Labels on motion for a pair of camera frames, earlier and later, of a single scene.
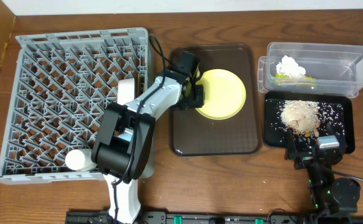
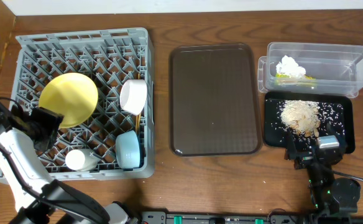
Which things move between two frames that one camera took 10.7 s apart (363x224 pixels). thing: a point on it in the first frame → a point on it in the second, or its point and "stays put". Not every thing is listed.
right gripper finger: (332, 130) stays put
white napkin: (288, 66) stays put
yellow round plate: (224, 94) → (72, 95)
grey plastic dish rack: (60, 84) stays put
